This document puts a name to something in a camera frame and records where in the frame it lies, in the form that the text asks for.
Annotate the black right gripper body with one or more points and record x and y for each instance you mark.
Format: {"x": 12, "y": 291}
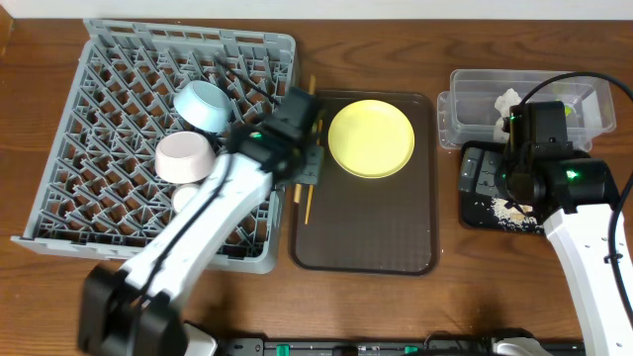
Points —
{"x": 492, "y": 177}

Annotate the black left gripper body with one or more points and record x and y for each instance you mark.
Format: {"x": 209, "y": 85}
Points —
{"x": 311, "y": 165}

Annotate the wooden chopstick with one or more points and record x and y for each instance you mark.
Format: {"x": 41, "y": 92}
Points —
{"x": 312, "y": 187}
{"x": 298, "y": 187}

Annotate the yellow round plate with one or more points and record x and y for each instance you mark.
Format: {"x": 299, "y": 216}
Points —
{"x": 371, "y": 139}

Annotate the white tissue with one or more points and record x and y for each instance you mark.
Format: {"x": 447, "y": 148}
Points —
{"x": 503, "y": 104}

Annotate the light blue bowl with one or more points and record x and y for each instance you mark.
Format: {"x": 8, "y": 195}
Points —
{"x": 204, "y": 105}

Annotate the pink bowl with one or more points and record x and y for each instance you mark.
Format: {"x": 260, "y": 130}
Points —
{"x": 184, "y": 157}

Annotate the white cup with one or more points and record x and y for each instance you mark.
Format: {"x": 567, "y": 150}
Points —
{"x": 183, "y": 195}

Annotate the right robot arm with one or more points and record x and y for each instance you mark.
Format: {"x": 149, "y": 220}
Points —
{"x": 590, "y": 244}

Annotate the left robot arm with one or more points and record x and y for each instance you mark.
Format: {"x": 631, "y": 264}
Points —
{"x": 137, "y": 309}

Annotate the black waste tray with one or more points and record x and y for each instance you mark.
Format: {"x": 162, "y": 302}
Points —
{"x": 517, "y": 187}

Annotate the clear plastic waste bin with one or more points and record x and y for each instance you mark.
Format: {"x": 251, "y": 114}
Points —
{"x": 467, "y": 110}

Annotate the grey dishwasher rack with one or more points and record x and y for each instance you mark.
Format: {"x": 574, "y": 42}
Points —
{"x": 99, "y": 197}

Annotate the spilled rice food scraps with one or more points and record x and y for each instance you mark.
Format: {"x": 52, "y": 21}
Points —
{"x": 501, "y": 214}

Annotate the dark brown serving tray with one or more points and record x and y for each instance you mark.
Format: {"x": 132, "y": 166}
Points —
{"x": 379, "y": 226}

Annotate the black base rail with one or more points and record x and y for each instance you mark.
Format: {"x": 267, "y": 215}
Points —
{"x": 436, "y": 343}

